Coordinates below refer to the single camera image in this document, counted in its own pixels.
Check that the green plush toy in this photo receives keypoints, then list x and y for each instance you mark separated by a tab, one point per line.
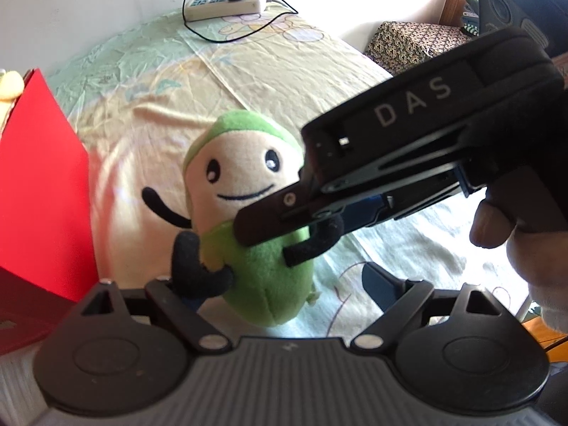
257	284

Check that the red cardboard box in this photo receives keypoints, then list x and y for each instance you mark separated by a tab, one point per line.
40	177

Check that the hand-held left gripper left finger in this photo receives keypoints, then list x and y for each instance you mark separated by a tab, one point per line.
177	315

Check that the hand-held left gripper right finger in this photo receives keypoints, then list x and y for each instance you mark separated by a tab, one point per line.
375	284

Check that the stool with patterned cloth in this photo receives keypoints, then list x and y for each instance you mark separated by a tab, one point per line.
399	44

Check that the person's right hand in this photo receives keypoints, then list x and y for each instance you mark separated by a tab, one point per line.
546	275

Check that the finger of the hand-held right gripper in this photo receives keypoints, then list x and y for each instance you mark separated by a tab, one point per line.
266	222
364	211

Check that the printed bed sheet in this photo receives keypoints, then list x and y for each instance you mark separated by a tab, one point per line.
266	88

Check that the white power strip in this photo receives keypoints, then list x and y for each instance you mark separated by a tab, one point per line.
239	6

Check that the pile of folded clothes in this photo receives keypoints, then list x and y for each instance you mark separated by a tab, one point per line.
470	17

